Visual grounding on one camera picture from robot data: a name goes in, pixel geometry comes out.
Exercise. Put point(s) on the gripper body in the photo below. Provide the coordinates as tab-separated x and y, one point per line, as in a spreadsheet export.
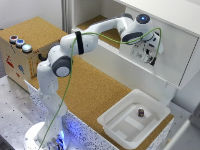
154	45

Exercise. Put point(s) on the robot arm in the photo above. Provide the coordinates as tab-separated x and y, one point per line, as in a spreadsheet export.
50	81

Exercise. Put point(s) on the white sliding door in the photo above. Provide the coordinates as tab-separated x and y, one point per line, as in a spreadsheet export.
176	55

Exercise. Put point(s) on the white cabinet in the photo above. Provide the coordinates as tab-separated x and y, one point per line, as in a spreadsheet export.
173	13

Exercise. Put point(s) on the purple block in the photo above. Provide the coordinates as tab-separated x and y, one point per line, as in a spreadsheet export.
141	112

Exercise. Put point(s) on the white plastic box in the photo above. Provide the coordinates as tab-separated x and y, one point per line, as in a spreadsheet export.
116	128

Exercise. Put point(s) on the wooden drawer box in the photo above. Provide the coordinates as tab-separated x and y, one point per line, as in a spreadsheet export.
33	31

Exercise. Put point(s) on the green button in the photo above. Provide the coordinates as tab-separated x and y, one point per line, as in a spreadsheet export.
26	48

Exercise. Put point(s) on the blue button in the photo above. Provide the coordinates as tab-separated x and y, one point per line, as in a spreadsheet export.
20	42

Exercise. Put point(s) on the red button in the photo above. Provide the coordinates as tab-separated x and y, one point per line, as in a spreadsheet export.
13	38

